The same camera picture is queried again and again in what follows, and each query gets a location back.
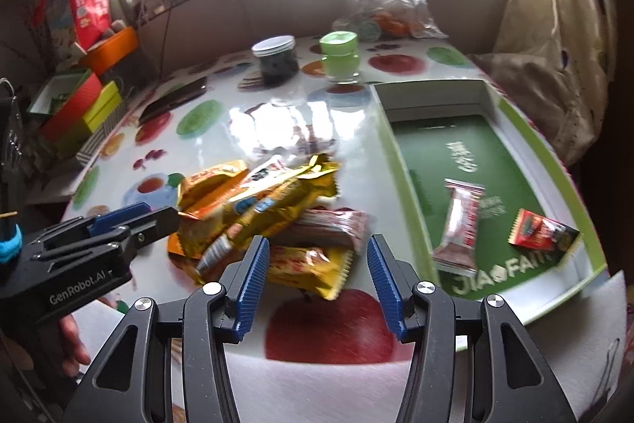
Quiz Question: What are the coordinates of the dark jar with clear lid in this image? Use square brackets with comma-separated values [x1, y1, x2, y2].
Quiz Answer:
[252, 35, 300, 87]

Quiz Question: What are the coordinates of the green plastic jar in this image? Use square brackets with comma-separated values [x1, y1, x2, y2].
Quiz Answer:
[319, 31, 360, 82]

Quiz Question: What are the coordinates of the person's left hand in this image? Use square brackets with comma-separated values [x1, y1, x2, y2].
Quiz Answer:
[58, 315, 93, 367]

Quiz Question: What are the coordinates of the yellow-green box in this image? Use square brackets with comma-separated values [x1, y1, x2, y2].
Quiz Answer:
[82, 81, 124, 136]

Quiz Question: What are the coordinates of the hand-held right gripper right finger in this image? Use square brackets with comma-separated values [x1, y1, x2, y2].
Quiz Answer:
[367, 234, 578, 423]

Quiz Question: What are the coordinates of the green cardboard box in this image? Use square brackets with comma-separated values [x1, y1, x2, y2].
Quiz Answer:
[369, 78, 610, 327]

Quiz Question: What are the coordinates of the orange clear snack packet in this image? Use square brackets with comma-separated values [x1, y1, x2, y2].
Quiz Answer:
[177, 159, 248, 220]

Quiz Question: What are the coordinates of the white silver snack packet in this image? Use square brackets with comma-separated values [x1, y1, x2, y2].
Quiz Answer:
[195, 232, 236, 278]

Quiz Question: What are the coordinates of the white cloth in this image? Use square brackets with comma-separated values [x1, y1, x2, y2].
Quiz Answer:
[74, 272, 627, 423]

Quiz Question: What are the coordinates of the orange box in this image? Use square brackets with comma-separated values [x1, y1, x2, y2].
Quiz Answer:
[79, 27, 139, 74]

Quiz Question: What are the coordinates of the red black snack packet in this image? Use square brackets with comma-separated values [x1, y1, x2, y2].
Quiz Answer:
[509, 208, 581, 264]

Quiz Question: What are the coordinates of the yellow blue-print snack packet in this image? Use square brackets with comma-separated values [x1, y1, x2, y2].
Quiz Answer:
[225, 154, 344, 230]

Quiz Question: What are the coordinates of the black phone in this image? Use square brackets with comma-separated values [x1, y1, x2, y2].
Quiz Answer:
[139, 76, 209, 124]

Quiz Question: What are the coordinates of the striped box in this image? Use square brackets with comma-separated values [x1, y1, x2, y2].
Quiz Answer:
[76, 106, 130, 166]

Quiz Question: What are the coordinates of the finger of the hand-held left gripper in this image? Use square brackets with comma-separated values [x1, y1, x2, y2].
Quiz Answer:
[30, 202, 152, 250]
[32, 206, 181, 272]

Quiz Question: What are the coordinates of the cream curtain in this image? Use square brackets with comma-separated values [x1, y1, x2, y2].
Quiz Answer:
[470, 0, 625, 166]

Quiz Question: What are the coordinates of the red box with green inside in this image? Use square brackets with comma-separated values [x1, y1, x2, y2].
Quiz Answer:
[27, 71, 102, 141]

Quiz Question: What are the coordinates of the fruit print tablecloth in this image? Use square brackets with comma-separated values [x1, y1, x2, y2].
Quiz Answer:
[59, 34, 575, 364]

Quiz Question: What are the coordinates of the pink white candy packet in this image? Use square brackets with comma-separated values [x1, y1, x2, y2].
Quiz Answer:
[432, 178, 487, 274]

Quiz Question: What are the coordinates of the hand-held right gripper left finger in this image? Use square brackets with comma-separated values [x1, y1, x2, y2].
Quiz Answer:
[62, 235, 271, 423]

